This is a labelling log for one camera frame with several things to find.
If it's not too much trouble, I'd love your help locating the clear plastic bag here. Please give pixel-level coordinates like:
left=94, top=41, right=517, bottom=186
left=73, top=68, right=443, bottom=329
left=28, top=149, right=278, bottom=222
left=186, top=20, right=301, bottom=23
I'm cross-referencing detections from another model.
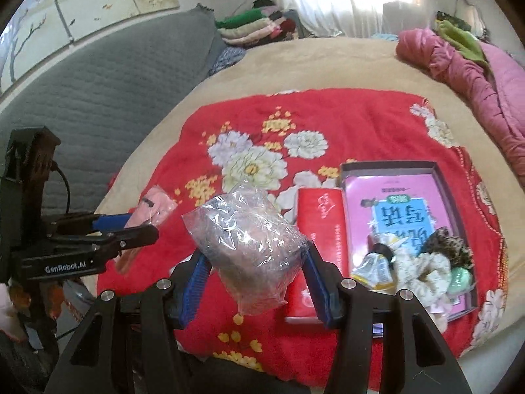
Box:
left=181, top=181, right=309, bottom=317

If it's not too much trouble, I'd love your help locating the red floral blanket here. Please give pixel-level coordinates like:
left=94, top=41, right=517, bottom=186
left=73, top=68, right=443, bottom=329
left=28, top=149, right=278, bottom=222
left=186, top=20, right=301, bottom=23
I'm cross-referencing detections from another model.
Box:
left=96, top=92, right=509, bottom=390

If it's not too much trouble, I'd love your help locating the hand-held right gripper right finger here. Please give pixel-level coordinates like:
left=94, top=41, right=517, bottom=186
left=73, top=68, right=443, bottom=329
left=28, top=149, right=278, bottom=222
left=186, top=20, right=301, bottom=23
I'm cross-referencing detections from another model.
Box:
left=301, top=240, right=472, bottom=394

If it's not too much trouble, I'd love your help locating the leopard print scrunchie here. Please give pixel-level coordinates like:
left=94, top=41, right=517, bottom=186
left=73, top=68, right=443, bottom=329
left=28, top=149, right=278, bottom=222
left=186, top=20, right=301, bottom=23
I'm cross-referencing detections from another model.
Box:
left=422, top=228, right=475, bottom=274

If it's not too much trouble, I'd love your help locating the black elastic band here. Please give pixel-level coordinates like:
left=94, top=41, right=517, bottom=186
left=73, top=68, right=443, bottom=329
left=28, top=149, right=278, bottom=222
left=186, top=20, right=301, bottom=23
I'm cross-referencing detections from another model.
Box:
left=371, top=243, right=395, bottom=274

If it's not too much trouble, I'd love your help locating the red cardboard box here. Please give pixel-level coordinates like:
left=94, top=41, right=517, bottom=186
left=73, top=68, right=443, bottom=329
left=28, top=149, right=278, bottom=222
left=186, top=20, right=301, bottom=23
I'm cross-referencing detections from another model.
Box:
left=284, top=186, right=353, bottom=325

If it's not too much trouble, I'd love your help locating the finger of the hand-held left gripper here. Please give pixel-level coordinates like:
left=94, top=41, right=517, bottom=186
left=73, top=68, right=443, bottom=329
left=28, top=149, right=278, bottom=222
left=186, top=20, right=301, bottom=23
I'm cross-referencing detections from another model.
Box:
left=49, top=211, right=137, bottom=235
left=53, top=224, right=160, bottom=256

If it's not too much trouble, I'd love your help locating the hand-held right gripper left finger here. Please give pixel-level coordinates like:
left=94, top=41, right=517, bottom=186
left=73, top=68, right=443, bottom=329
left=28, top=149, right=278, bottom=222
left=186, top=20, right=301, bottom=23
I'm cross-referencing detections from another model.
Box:
left=44, top=250, right=214, bottom=394

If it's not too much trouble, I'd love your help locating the stack of folded clothes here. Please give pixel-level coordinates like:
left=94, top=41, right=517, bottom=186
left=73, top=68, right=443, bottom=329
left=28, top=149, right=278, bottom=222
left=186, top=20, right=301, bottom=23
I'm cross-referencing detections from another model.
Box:
left=215, top=0, right=304, bottom=46

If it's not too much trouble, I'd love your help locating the pink packet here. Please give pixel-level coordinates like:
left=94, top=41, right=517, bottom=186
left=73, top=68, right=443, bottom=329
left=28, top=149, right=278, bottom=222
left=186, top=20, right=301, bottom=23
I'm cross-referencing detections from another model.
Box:
left=115, top=186, right=179, bottom=274

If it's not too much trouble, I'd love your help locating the mint green makeup sponge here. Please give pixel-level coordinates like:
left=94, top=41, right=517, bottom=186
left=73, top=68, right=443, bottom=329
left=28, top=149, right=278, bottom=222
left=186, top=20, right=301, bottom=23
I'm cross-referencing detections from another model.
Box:
left=447, top=267, right=473, bottom=296

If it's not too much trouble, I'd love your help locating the floral wall panel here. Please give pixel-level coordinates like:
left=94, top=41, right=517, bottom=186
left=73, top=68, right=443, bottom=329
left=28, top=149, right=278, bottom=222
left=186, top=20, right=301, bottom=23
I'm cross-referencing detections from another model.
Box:
left=0, top=0, right=181, bottom=95

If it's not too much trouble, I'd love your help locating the beige bed sheet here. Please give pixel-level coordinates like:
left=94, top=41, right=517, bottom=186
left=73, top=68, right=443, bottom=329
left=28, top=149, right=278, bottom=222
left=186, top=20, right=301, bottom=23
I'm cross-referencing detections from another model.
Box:
left=96, top=35, right=525, bottom=378

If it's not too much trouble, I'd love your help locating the white yellow snack packet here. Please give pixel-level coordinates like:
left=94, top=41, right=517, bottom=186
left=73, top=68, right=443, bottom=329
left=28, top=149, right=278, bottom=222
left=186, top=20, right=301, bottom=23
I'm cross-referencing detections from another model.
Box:
left=350, top=250, right=397, bottom=293

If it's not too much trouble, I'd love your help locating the black cable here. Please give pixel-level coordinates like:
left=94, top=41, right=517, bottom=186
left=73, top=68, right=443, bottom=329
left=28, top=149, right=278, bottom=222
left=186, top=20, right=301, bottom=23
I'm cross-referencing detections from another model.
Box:
left=51, top=163, right=71, bottom=216

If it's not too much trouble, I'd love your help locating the pink book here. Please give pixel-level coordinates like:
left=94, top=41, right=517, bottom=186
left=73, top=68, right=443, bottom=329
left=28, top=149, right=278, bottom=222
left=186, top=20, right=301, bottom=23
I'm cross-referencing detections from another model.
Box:
left=344, top=173, right=472, bottom=313

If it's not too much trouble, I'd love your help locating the pink quilt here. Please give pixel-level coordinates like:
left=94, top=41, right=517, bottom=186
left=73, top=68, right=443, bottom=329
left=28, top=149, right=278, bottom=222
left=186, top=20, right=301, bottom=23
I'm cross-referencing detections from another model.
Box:
left=396, top=28, right=525, bottom=191

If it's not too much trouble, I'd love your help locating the grey quilted cushion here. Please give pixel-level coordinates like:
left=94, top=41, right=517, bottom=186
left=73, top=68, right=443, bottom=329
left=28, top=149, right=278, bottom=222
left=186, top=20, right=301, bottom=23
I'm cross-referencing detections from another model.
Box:
left=0, top=4, right=230, bottom=263

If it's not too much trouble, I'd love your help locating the blue patterned cloth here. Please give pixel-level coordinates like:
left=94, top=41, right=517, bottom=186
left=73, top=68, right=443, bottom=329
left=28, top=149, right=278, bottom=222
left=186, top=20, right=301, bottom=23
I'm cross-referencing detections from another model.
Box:
left=209, top=45, right=247, bottom=77

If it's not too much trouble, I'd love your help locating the white floral scrunchie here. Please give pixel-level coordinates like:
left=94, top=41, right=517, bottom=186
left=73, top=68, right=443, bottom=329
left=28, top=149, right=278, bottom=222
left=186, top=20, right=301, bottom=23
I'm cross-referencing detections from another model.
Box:
left=379, top=234, right=452, bottom=310

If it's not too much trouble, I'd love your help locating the green cloth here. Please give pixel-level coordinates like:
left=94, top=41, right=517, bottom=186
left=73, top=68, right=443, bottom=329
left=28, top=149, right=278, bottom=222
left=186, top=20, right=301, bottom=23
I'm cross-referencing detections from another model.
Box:
left=435, top=10, right=493, bottom=72

